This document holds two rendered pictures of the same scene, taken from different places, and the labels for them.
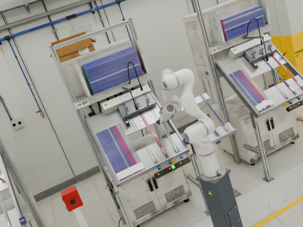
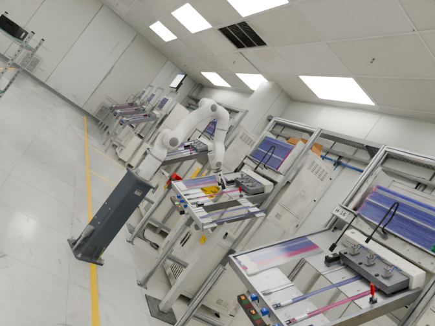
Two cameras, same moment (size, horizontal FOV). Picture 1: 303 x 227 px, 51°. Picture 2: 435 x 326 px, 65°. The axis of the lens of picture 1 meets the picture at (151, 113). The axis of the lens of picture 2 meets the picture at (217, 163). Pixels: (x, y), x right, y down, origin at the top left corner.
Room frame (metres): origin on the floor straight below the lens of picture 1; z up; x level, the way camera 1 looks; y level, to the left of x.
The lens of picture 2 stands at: (2.03, -2.86, 1.10)
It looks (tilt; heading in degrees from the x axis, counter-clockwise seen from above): 1 degrees up; 80
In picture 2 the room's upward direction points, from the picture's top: 37 degrees clockwise
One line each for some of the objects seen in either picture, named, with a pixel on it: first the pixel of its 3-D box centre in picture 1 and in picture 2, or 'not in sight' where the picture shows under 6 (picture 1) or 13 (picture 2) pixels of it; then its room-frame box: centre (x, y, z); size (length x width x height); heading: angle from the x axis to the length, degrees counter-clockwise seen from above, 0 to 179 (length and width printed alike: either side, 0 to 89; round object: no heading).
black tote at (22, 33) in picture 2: not in sight; (13, 28); (0.19, 0.88, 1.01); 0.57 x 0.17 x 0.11; 106
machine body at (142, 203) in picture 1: (144, 178); (205, 260); (3.05, 0.30, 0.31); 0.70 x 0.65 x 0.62; 106
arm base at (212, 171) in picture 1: (209, 163); (148, 167); (2.06, -0.29, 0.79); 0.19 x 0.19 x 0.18
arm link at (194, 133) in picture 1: (198, 139); (164, 143); (2.05, -0.25, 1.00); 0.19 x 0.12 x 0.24; 111
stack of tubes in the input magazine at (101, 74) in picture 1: (112, 70); (275, 154); (2.95, 0.21, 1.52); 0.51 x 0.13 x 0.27; 106
